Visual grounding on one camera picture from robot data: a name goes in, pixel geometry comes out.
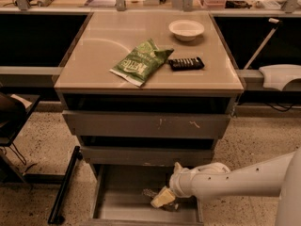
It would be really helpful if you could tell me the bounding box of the clear plastic water bottle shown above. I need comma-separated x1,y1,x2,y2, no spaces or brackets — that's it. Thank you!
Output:
142,186,179,212

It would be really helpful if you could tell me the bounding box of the white robot base shell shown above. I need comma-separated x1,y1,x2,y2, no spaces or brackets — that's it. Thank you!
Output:
259,64,301,91

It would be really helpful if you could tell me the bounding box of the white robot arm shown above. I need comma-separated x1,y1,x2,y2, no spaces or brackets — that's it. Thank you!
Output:
151,149,301,226

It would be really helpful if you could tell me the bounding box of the grey open bottom drawer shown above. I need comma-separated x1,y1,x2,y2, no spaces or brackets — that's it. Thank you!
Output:
80,165,204,226

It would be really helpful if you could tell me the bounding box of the grey middle drawer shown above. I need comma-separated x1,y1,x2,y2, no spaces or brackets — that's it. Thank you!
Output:
81,146,213,167

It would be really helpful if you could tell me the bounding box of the grey drawer cabinet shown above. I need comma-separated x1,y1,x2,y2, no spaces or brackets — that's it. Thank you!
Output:
55,10,244,156

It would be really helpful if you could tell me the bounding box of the grey top drawer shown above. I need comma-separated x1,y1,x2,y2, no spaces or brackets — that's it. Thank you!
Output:
63,110,230,138

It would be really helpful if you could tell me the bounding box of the black snack bar wrapper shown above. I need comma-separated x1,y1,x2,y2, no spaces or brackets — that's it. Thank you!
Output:
168,57,204,71

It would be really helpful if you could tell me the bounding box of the green chip bag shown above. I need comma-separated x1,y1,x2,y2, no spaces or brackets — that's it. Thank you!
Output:
110,39,174,87

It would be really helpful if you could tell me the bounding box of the black metal floor bar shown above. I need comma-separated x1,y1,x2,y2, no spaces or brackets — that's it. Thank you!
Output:
48,146,82,225

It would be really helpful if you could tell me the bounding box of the white paper bowl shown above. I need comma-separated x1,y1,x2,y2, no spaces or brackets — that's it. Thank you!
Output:
168,20,204,41

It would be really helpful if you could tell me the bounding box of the white rod with cap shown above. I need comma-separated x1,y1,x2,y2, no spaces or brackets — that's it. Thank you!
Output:
244,18,282,70

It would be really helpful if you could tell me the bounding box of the dark side cart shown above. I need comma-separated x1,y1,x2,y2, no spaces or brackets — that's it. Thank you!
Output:
0,92,40,183

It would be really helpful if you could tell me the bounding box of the black floor cable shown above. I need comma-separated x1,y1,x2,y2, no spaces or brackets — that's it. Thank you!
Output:
0,143,39,174

